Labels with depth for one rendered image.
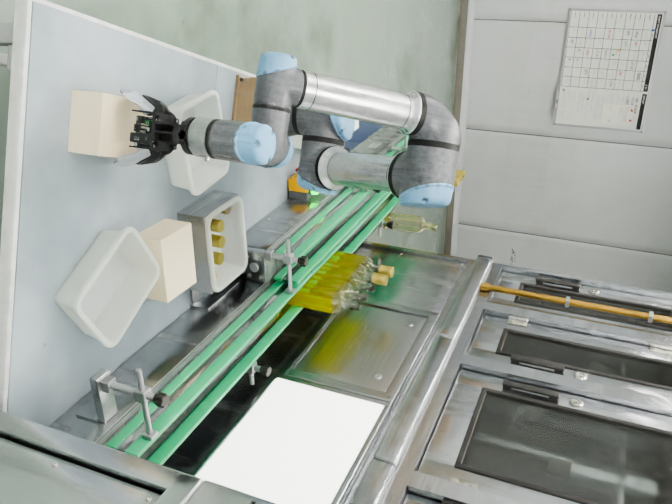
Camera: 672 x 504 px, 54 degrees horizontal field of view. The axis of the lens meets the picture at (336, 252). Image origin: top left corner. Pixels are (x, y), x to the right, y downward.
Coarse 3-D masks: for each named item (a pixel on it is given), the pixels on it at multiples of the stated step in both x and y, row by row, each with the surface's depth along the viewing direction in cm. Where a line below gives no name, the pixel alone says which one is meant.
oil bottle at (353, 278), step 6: (318, 270) 203; (324, 270) 202; (330, 270) 202; (336, 270) 202; (342, 270) 202; (324, 276) 200; (330, 276) 200; (336, 276) 199; (342, 276) 199; (348, 276) 199; (354, 276) 199; (354, 282) 198; (354, 288) 199
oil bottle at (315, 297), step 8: (304, 288) 193; (312, 288) 193; (320, 288) 193; (328, 288) 193; (296, 296) 193; (304, 296) 192; (312, 296) 190; (320, 296) 189; (328, 296) 189; (336, 296) 189; (344, 296) 191; (296, 304) 194; (304, 304) 193; (312, 304) 192; (320, 304) 191; (328, 304) 189; (336, 304) 189; (328, 312) 191; (336, 312) 190
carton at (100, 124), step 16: (80, 96) 127; (96, 96) 126; (112, 96) 128; (80, 112) 127; (96, 112) 126; (112, 112) 128; (128, 112) 133; (80, 128) 128; (96, 128) 126; (112, 128) 129; (128, 128) 133; (80, 144) 128; (96, 144) 127; (112, 144) 130; (128, 144) 134
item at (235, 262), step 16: (224, 208) 169; (240, 208) 178; (208, 224) 164; (224, 224) 181; (240, 224) 180; (208, 240) 165; (240, 240) 182; (208, 256) 168; (224, 256) 186; (240, 256) 184; (224, 272) 181; (240, 272) 183
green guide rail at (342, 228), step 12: (372, 192) 253; (384, 192) 251; (360, 204) 242; (372, 204) 241; (348, 216) 232; (360, 216) 231; (336, 228) 223; (348, 228) 222; (324, 240) 215; (336, 240) 214; (312, 252) 207; (324, 252) 206; (312, 264) 199; (276, 276) 192; (300, 276) 192
